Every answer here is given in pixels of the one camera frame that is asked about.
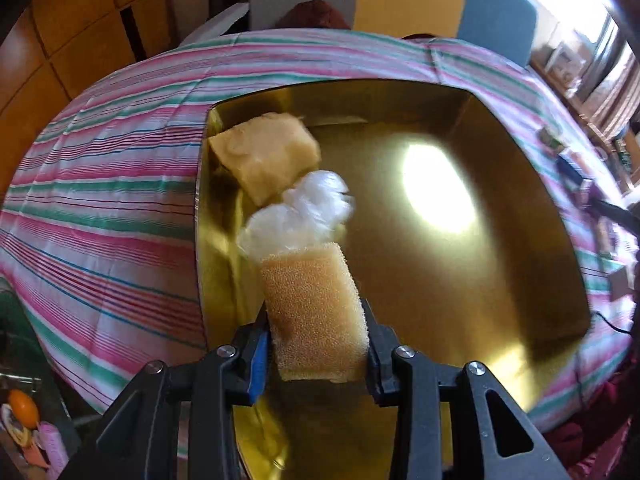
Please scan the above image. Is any orange round item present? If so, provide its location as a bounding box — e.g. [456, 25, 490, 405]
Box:
[7, 389, 40, 428]

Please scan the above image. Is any yellow sponge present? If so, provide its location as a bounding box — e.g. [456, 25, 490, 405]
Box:
[260, 241, 372, 383]

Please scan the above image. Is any wooden wardrobe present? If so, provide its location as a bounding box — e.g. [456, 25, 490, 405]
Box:
[0, 0, 176, 181]

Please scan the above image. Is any dark red blanket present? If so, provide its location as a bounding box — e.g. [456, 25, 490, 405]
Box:
[525, 355, 640, 480]

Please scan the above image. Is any black cable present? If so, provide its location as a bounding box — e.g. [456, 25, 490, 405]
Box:
[592, 312, 633, 333]

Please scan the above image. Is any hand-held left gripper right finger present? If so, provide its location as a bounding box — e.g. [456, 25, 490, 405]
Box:
[362, 300, 573, 480]

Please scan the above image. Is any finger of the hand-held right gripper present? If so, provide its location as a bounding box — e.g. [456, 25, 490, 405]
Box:
[557, 154, 640, 236]

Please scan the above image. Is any grey bed rail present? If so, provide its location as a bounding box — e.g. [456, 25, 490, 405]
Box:
[180, 2, 249, 46]

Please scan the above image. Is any pink green striped sheet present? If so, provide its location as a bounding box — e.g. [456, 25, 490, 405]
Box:
[0, 29, 640, 461]

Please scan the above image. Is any pink plastic item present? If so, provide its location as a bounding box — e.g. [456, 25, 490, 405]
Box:
[39, 422, 68, 466]

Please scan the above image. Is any yellow folded cloth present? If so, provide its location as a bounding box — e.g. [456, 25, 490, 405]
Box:
[207, 112, 321, 207]

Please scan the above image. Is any striped curtain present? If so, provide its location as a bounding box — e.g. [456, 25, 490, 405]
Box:
[580, 10, 640, 141]

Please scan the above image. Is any brown plush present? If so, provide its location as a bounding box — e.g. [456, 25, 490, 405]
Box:
[277, 1, 351, 31]

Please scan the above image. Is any white plastic bag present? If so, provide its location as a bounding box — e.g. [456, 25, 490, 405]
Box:
[237, 170, 356, 263]

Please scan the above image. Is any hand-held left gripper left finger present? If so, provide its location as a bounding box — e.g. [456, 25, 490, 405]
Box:
[57, 310, 273, 480]

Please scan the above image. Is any gold box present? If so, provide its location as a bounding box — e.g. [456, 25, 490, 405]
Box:
[192, 79, 593, 480]

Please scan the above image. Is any white carton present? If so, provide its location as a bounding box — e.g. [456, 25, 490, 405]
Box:
[545, 42, 588, 81]

